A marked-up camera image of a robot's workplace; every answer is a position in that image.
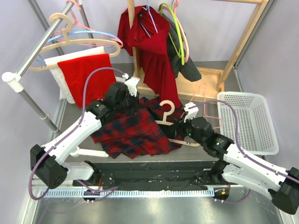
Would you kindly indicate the wooden clothes rack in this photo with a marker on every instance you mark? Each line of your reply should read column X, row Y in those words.
column 212, row 79

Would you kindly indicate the dark red skirt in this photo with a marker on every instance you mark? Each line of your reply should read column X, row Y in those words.
column 153, row 57

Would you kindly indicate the green hanger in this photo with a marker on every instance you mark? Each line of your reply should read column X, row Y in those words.
column 181, row 50

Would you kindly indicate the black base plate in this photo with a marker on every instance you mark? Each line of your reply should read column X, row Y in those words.
column 157, row 176

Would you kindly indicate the red plaid garment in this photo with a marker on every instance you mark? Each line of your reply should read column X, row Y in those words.
column 137, row 134

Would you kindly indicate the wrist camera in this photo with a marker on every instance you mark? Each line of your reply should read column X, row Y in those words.
column 190, row 110
column 132, row 83

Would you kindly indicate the blue wire hanger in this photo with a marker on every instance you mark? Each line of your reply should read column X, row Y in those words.
column 146, row 20

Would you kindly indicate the bright red hung garment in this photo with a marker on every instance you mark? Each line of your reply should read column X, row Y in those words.
column 77, row 70

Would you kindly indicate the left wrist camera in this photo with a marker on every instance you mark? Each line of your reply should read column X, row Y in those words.
column 132, row 83

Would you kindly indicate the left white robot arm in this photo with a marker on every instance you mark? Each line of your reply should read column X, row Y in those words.
column 48, row 161

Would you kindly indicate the grey dotted garment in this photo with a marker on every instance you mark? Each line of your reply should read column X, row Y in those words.
column 189, row 69

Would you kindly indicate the metal clothes rack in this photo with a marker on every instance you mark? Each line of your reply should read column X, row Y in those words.
column 13, row 79

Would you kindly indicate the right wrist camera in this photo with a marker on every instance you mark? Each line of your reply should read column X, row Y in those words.
column 190, row 110

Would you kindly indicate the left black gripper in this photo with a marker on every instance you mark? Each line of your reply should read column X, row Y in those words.
column 135, row 101

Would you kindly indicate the blue hanger left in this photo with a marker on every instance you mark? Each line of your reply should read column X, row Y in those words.
column 62, row 39

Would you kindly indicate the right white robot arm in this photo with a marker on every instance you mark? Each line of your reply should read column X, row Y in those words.
column 237, row 165

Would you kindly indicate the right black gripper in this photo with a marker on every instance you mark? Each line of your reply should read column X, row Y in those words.
column 178, row 123

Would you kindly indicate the white plastic laundry basket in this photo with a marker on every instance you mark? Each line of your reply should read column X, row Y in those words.
column 256, row 132

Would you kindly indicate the white hung cloth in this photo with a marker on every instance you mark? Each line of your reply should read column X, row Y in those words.
column 58, row 75

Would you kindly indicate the white cable duct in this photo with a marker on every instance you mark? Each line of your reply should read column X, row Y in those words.
column 73, row 193

